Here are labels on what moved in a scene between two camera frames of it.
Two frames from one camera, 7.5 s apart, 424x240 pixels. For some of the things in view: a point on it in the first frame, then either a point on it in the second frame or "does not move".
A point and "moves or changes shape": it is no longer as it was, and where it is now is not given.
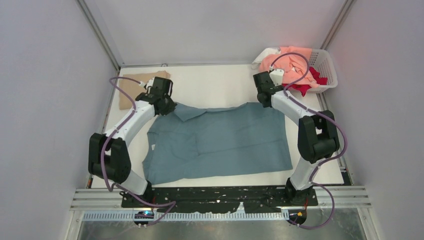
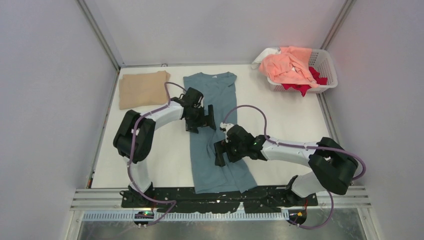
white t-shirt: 269,51 does not move
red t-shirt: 304,87 does not move
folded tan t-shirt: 133,89 does not move
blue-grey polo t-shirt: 201,140 moves or changes shape
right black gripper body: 258,97 -> 235,153
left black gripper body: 170,106 -> 196,119
